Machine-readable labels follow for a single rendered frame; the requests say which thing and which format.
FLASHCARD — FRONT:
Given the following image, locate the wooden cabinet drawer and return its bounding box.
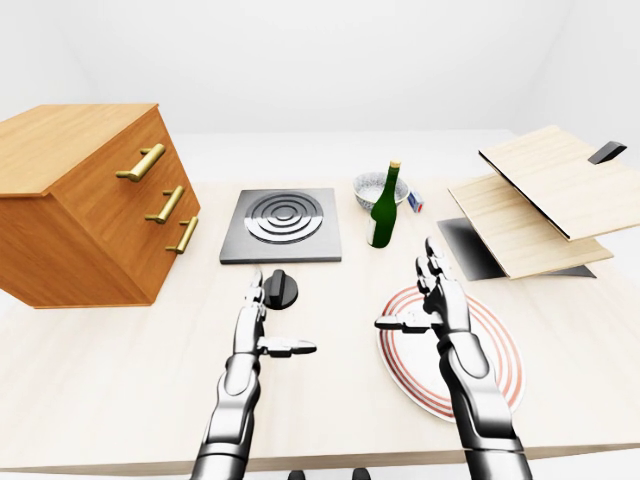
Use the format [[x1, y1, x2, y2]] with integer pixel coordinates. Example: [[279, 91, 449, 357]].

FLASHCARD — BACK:
[[123, 176, 202, 306], [91, 143, 191, 277], [48, 104, 177, 242]]

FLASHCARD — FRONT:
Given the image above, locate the small black block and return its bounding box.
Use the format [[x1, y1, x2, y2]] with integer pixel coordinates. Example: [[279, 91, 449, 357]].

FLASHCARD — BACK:
[[587, 140, 629, 167]]

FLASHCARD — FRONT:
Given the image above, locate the green glass bottle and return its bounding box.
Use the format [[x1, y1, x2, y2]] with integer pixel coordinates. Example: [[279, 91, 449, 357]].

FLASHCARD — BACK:
[[367, 159, 405, 249]]

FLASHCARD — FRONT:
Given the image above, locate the plate with red rings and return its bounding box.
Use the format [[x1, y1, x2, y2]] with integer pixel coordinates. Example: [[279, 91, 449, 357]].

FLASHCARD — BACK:
[[375, 284, 526, 424]]

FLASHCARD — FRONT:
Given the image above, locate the silver and black right hand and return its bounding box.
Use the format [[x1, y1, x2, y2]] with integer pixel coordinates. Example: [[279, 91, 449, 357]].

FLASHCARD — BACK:
[[374, 236, 474, 346]]

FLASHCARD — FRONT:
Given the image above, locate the wooden cabinet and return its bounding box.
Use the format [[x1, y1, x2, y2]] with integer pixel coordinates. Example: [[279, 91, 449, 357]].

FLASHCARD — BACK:
[[0, 103, 202, 309]]

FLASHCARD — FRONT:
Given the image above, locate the brass drawer handle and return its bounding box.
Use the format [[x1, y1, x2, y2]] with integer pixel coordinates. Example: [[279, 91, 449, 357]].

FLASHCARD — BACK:
[[165, 216, 200, 256], [115, 143, 167, 183], [144, 185, 185, 225]]

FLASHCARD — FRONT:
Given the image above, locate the pale wooden board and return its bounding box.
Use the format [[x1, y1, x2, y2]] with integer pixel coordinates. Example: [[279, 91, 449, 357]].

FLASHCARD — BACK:
[[447, 173, 615, 281], [477, 124, 640, 244]]

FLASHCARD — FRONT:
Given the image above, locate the silver and black left hand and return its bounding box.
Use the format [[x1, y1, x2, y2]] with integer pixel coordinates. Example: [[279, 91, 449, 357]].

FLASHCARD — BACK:
[[233, 269, 318, 359]]

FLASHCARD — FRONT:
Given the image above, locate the dark metal base sheet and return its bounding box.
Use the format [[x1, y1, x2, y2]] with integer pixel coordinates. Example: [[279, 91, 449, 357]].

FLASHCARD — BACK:
[[436, 217, 598, 283]]

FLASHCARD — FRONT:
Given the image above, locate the flat dark stove plate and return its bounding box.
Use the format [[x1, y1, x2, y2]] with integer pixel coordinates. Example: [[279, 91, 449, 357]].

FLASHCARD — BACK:
[[218, 187, 343, 265]]

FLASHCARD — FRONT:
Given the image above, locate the round black stove knob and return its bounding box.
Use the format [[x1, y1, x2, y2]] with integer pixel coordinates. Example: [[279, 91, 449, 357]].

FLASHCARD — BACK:
[[262, 268, 301, 312]]

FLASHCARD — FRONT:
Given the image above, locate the patterned bowl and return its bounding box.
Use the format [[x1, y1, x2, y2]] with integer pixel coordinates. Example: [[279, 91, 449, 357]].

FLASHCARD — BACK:
[[352, 171, 410, 212]]

